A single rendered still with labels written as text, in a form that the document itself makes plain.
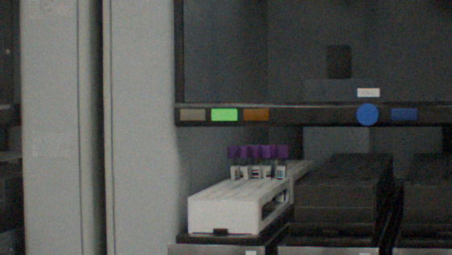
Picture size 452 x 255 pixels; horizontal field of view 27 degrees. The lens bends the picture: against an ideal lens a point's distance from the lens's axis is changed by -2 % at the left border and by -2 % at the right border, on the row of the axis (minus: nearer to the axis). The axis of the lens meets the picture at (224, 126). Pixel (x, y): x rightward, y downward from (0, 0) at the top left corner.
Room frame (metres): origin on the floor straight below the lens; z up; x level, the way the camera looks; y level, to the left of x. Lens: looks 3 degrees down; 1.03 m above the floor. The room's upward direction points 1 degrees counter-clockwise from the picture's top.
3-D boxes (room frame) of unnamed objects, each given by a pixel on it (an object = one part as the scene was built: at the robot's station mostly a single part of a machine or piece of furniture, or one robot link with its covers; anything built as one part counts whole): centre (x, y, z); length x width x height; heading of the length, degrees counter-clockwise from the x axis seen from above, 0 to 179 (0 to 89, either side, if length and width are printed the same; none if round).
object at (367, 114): (1.30, -0.19, 0.98); 0.03 x 0.01 x 0.03; 77
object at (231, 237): (1.60, -0.06, 0.78); 0.73 x 0.14 x 0.09; 167
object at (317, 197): (1.34, -0.15, 0.85); 0.12 x 0.02 x 0.06; 78
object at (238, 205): (1.47, -0.03, 0.83); 0.30 x 0.10 x 0.06; 167
